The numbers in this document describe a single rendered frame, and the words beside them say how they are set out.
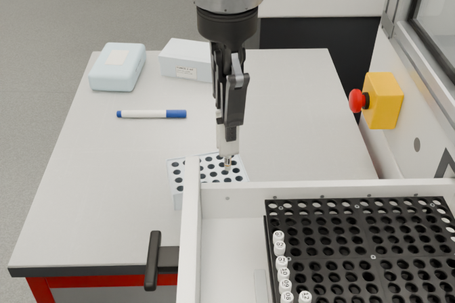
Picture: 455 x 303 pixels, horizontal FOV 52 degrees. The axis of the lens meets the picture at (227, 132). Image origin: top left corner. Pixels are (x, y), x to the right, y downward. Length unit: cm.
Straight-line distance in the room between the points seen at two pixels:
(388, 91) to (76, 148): 56
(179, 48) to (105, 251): 52
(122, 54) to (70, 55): 175
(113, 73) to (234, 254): 54
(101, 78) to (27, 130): 131
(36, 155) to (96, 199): 136
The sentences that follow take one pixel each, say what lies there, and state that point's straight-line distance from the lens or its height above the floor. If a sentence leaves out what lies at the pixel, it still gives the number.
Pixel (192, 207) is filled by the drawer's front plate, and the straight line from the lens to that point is 54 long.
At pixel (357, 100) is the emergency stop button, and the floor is 89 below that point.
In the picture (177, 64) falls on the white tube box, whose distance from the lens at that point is 105.
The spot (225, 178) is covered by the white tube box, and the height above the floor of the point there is 79.
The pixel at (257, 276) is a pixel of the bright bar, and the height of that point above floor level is 85.
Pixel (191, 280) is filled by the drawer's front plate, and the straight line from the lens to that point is 48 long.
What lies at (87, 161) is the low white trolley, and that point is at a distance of 88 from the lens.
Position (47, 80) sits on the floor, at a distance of 263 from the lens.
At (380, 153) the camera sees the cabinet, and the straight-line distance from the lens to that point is 90.
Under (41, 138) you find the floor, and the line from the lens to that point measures 224.
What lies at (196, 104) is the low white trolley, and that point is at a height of 76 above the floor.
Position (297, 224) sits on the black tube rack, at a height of 90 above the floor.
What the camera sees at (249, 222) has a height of 84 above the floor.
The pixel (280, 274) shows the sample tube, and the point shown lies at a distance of 51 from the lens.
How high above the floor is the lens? 133
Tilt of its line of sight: 39 degrees down
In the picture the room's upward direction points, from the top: straight up
